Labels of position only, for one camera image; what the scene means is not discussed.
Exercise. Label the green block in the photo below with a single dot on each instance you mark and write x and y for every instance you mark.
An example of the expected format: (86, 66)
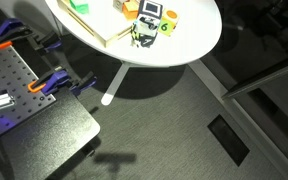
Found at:
(79, 6)

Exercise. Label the orange block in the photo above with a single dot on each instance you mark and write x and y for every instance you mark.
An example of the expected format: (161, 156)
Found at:
(130, 11)

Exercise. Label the small beige block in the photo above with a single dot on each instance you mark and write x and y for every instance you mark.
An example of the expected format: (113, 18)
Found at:
(118, 4)

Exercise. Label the white table leg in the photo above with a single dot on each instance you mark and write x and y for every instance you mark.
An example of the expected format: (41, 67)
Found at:
(115, 81)

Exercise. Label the white picture cube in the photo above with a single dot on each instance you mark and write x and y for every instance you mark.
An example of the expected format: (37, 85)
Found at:
(147, 27)

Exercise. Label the yellow-green cube with number six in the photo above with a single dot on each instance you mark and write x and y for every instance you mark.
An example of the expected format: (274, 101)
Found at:
(166, 26)

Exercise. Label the wooden tray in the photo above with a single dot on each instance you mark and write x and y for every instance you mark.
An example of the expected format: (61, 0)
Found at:
(99, 23)

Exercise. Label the navy and white cube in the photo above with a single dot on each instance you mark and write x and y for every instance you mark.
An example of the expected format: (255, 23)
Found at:
(150, 9)

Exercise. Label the purple clamp with orange tip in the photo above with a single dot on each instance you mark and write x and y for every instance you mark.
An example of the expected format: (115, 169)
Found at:
(55, 80)
(12, 30)

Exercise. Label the dark floor vent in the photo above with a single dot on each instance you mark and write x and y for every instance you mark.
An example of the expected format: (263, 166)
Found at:
(228, 140)

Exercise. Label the black cart platform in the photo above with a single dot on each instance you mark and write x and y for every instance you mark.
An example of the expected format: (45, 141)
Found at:
(50, 136)

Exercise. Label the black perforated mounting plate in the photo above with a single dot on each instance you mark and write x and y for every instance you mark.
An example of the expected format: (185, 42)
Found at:
(9, 71)

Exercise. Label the metal door frame rail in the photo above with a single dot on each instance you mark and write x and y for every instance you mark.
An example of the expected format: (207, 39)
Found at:
(264, 77)

